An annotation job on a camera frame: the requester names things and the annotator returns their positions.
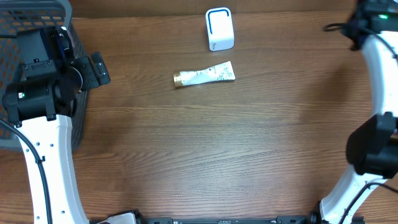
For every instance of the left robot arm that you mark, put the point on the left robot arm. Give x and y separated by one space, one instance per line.
40 111

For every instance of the white barcode scanner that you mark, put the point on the white barcode scanner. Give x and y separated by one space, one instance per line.
219 25

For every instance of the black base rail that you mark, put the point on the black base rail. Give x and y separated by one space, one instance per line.
135 216

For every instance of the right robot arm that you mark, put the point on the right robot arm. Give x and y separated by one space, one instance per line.
371 150

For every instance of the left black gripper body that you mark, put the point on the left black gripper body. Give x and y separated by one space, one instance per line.
90 79

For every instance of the white Pantene tube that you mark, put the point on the white Pantene tube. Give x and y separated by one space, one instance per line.
218 73

